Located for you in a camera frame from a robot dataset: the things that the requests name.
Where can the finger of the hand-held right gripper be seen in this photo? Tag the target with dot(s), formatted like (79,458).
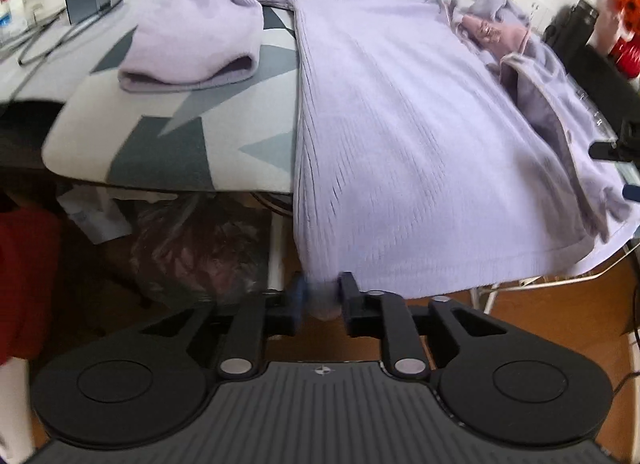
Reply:
(632,192)
(622,141)

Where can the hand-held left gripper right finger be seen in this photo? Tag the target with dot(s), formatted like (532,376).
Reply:
(352,304)

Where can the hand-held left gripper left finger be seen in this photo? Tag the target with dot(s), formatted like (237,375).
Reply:
(298,294)

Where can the light purple knit sweater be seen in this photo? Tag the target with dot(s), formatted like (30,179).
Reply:
(400,119)

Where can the black box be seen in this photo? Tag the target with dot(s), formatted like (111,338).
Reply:
(595,69)

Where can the red ribbed vase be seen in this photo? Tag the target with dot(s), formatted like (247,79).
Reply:
(630,56)

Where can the clear plastic bag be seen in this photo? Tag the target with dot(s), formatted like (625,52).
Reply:
(200,244)

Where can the black water bottle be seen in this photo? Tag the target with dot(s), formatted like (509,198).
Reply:
(575,19)

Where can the white metal rack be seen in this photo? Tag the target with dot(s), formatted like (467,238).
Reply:
(487,296)

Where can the pink printed cloth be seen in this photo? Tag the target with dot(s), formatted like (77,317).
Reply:
(492,34)

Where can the white paper sheet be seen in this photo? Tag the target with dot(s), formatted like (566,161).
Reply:
(95,219)

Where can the red cloth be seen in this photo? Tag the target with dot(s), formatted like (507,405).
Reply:
(25,284)

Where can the grey blue electronic device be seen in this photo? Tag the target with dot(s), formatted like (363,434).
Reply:
(82,1)

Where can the white wall socket plate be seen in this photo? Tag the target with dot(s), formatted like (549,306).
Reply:
(537,6)

